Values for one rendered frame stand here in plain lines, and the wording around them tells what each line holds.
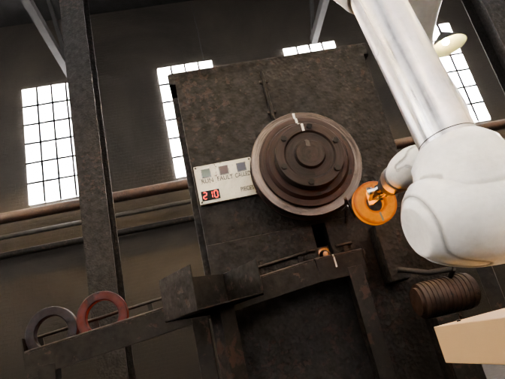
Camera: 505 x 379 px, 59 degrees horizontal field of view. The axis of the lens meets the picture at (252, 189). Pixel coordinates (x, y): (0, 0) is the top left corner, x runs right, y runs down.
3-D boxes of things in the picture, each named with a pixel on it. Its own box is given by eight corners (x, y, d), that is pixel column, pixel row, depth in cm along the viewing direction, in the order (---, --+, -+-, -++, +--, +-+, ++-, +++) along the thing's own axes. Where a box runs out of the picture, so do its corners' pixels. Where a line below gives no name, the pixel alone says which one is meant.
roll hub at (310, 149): (283, 195, 178) (267, 134, 187) (349, 183, 182) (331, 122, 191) (285, 191, 173) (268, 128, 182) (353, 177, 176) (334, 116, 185)
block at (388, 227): (383, 286, 182) (366, 229, 190) (401, 281, 183) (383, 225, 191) (392, 282, 172) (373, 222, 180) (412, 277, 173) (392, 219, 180)
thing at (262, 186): (264, 229, 184) (240, 128, 199) (371, 207, 189) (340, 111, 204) (264, 225, 178) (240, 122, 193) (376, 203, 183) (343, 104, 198)
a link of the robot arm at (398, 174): (389, 195, 132) (430, 186, 134) (410, 179, 117) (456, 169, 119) (378, 162, 135) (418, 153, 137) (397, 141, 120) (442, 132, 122)
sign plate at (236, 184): (201, 206, 195) (193, 168, 201) (258, 195, 198) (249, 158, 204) (200, 204, 193) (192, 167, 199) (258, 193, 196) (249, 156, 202)
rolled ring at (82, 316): (121, 284, 170) (122, 285, 173) (71, 299, 167) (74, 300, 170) (132, 332, 164) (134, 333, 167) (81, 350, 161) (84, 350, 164)
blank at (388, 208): (344, 190, 161) (347, 187, 158) (383, 178, 164) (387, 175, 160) (361, 231, 157) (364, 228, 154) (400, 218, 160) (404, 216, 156)
